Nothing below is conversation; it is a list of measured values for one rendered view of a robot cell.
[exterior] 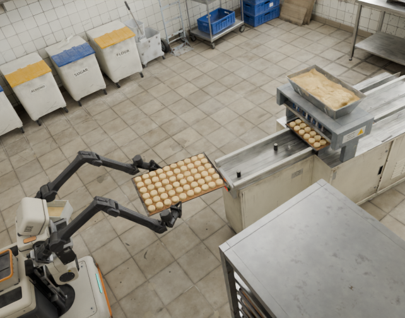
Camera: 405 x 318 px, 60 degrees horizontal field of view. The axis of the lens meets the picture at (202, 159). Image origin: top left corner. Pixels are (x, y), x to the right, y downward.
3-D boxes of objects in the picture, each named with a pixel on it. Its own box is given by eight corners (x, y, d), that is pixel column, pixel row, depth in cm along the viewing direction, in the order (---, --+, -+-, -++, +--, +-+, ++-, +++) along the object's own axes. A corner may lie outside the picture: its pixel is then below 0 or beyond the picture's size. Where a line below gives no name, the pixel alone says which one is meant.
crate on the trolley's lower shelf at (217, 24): (220, 18, 638) (219, 7, 625) (235, 23, 617) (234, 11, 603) (198, 30, 614) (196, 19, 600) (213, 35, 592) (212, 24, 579)
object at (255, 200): (286, 193, 359) (289, 125, 297) (307, 216, 336) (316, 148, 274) (226, 223, 343) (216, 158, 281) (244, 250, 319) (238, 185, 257)
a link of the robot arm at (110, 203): (98, 189, 205) (100, 200, 197) (116, 200, 213) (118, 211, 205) (46, 236, 211) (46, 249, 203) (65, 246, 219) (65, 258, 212)
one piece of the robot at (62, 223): (58, 269, 236) (44, 252, 221) (53, 238, 255) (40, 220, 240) (81, 258, 240) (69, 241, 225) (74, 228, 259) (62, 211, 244)
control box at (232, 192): (223, 178, 291) (221, 166, 281) (237, 197, 274) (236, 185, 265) (219, 180, 290) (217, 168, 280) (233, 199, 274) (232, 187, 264)
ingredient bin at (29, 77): (36, 129, 497) (9, 83, 443) (24, 111, 536) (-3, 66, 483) (72, 112, 516) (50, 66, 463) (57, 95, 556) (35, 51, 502)
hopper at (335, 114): (313, 79, 292) (315, 64, 282) (364, 112, 254) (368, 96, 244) (284, 91, 285) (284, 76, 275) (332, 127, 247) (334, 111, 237)
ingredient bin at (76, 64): (78, 109, 519) (57, 63, 466) (64, 92, 560) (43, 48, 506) (111, 94, 537) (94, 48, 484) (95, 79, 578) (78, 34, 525)
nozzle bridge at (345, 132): (306, 106, 321) (308, 74, 298) (365, 151, 272) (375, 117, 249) (275, 119, 314) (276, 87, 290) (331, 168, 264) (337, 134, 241)
